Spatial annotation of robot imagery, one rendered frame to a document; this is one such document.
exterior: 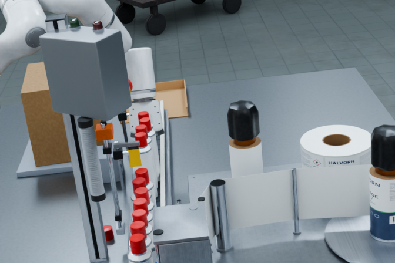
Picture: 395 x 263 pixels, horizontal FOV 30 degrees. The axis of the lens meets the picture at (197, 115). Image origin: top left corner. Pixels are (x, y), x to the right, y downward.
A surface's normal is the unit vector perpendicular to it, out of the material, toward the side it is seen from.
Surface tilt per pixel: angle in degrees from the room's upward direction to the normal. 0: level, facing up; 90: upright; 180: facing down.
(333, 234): 0
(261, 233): 0
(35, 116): 90
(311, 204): 90
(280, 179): 90
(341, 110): 0
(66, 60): 90
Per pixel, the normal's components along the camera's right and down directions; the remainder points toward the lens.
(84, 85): -0.53, 0.38
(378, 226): -0.72, 0.34
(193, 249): 0.05, 0.39
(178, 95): -0.10, -0.91
